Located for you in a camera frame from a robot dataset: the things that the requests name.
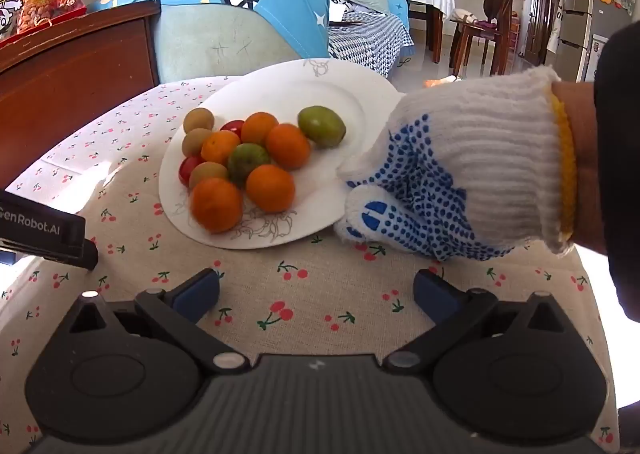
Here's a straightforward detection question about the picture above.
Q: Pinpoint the person's right forearm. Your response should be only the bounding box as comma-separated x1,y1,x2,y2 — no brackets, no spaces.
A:
552,26,640,322

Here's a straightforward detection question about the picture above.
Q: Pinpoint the brown wooden cabinet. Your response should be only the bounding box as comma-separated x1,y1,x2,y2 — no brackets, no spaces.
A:
0,0,162,190

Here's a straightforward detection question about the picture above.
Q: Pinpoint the small round green jujube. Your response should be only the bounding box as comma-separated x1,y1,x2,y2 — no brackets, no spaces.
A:
227,143,272,187

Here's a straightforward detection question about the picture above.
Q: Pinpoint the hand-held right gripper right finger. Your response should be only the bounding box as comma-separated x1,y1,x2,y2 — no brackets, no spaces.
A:
382,269,585,377

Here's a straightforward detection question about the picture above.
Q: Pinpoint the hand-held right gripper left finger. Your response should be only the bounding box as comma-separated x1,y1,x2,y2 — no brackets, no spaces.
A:
54,268,252,377

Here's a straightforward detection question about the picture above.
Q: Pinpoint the houndstooth blanket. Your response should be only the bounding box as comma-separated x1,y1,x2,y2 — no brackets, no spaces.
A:
327,11,416,80

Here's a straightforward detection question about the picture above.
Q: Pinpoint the wooden chair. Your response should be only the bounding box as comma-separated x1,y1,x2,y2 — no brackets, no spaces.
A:
450,0,522,78

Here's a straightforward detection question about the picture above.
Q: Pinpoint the black and white pillow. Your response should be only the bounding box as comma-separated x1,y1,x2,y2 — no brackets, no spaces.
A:
340,0,383,15

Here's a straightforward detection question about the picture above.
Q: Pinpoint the person's right hand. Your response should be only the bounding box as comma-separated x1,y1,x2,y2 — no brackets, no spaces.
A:
334,65,577,263

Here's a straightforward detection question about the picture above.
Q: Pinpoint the white patterned plate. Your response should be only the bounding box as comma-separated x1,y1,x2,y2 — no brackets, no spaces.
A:
158,58,406,251

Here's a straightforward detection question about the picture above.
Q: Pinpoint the large oval green jujube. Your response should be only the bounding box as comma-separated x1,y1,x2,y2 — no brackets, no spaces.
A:
297,105,347,149

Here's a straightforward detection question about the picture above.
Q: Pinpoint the brown kiwi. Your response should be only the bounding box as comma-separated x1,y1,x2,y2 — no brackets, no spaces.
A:
181,129,213,157
183,107,216,134
188,161,230,190

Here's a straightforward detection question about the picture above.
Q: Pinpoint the green sofa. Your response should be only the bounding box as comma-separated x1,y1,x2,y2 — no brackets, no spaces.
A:
152,0,416,85

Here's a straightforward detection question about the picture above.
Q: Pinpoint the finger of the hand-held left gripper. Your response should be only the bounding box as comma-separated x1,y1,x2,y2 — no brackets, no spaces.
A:
75,237,99,271

